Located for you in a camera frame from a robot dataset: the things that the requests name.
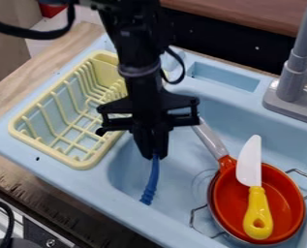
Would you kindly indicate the yellow dish rack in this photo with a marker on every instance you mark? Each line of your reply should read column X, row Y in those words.
column 60, row 129

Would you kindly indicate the grey tap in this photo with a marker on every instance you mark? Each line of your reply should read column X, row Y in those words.
column 294, row 87

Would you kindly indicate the red object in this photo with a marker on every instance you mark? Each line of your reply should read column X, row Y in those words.
column 52, row 9

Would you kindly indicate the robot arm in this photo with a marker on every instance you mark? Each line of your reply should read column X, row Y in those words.
column 136, row 35

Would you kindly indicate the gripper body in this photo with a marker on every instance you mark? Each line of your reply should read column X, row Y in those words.
column 148, row 109

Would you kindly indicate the light blue toy sink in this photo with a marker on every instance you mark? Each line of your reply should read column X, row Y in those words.
column 177, row 180

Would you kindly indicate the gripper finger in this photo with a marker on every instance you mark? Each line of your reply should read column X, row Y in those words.
column 143, row 143
column 161, row 142

